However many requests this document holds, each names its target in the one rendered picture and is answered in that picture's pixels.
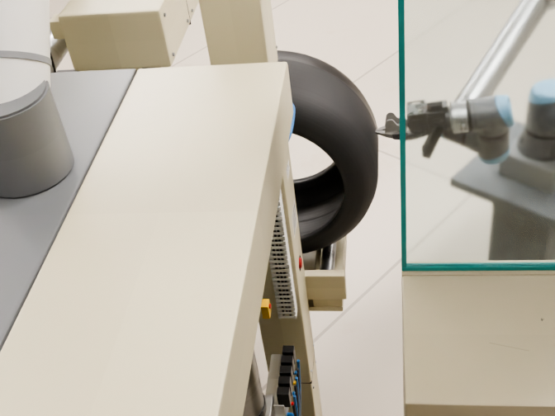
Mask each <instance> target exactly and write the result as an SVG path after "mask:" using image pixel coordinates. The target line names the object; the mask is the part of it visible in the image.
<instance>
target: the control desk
mask: <svg viewBox="0 0 555 416"><path fill-rule="evenodd" d="M401 289H402V347H403V409H404V416H555V270H554V271H412V272H403V271H401Z"/></svg>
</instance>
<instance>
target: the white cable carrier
mask: <svg viewBox="0 0 555 416"><path fill-rule="evenodd" d="M285 223H286V221H285V215H284V209H283V203H282V193H281V190H280V195H279V200H278V205H277V214H276V219H275V225H274V230H273V239H272V244H271V249H270V254H269V263H270V268H271V273H272V277H273V278H272V279H273V289H274V294H275V298H276V305H277V314H278V318H279V319H296V317H297V304H296V293H295V287H294V282H293V275H292V265H291V257H290V252H289V247H288V246H289V245H288V238H287V229H286V224H285ZM281 236H282V237H281ZM273 241H275V242H273ZM275 250H277V251H275ZM279 250H280V251H279ZM283 250H284V251H283ZM276 255H277V256H276ZM280 255H281V256H280ZM283 255H285V256H283ZM284 259H286V260H284ZM285 264H286V265H285ZM278 268H279V269H278ZM285 268H286V269H285ZM279 272H280V274H278V273H279ZM286 272H287V274H286ZM282 273H283V274H282ZM279 277H281V278H279ZM287 277H288V278H287ZM280 281H281V282H280ZM288 281H289V282H288ZM281 290H282V291H281ZM285 290H286V291H285ZM288 290H290V291H288ZM282 294H283V295H282ZM286 294H287V295H286ZM289 294H291V295H289ZM282 298H284V300H283V299H282ZM290 298H291V299H290ZM283 302H284V304H283ZM284 306H285V308H284ZM284 310H285V311H286V312H284ZM292 310H293V312H292ZM288 311H289V312H288ZM285 314H289V315H285ZM292 314H293V316H292Z"/></svg>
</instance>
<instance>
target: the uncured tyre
mask: <svg viewBox="0 0 555 416"><path fill-rule="evenodd" d="M277 56H278V62H287V64H288V72H289V78H290V86H291V93H292V103H293V105H294V106H295V108H296V114H295V120H294V126H293V131H292V133H293V134H294V135H299V136H301V137H302V138H305V139H308V140H309V141H310V142H312V143H313V144H316V145H317V146H318V147H320V148H321V149H322V150H324V151H325V152H326V153H327V154H328V155H329V156H330V158H331V159H332V160H333V161H334V162H333V163H332V164H331V165H330V166H329V167H327V168H325V169H324V170H322V171H320V172H319V173H316V174H314V175H311V176H309V177H304V178H299V179H293V185H294V192H295V198H296V211H297V218H298V224H299V231H300V238H301V251H302V253H309V252H313V251H316V250H319V249H322V248H325V247H327V246H329V245H331V244H333V243H335V242H337V241H339V240H341V239H342V238H343V237H345V236H346V235H347V234H349V233H350V232H351V231H352V230H353V229H354V228H355V227H356V226H357V225H358V224H359V223H360V222H361V220H362V219H363V217H364V216H365V215H366V213H367V212H368V209H369V207H370V205H371V204H372V200H373V198H374V196H375V193H376V190H377V181H378V134H376V129H377V122H376V120H375V117H374V115H373V113H372V109H371V107H370V106H369V104H368V102H367V100H366V98H365V96H364V95H363V94H362V92H361V91H360V90H359V89H358V87H357V86H356V85H355V84H354V83H353V82H352V81H351V80H350V79H349V78H348V77H347V76H346V75H345V74H343V73H342V72H340V71H339V70H338V69H337V68H335V67H333V66H332V65H330V64H327V63H326V62H324V61H322V60H320V59H317V58H315V57H312V56H309V55H307V54H301V53H297V52H292V51H285V50H277Z"/></svg>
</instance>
